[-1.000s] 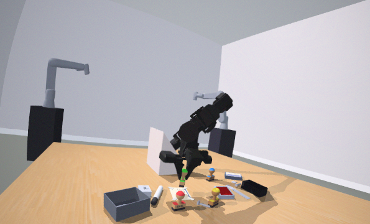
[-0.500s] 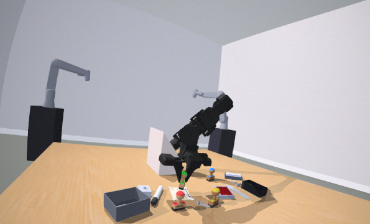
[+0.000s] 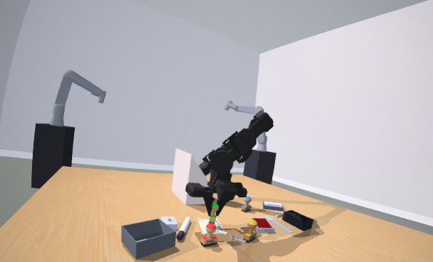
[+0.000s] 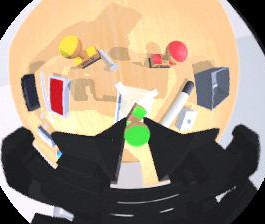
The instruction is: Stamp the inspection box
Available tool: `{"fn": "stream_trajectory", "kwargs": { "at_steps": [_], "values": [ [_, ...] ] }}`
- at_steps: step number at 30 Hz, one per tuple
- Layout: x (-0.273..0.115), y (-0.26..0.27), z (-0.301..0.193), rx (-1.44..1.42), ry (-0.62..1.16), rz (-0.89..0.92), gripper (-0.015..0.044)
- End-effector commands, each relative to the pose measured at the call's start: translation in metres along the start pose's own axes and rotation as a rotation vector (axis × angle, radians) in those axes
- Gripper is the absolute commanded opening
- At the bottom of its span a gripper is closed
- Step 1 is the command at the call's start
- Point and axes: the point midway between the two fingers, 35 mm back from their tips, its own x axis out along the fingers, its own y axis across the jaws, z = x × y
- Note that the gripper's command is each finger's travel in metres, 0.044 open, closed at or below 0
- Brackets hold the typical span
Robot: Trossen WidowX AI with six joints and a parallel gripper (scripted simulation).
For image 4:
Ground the yellow rubber stamp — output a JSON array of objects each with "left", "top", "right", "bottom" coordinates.
[{"left": 59, "top": 35, "right": 101, "bottom": 69}]

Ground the white marker with black cap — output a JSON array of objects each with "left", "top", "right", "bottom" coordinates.
[{"left": 160, "top": 80, "right": 195, "bottom": 128}]

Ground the red-handled rubber stamp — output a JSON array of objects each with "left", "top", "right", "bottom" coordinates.
[{"left": 149, "top": 40, "right": 188, "bottom": 68}]

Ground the blue-topped wooden stamp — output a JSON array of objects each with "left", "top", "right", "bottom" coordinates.
[{"left": 56, "top": 149, "right": 61, "bottom": 157}]

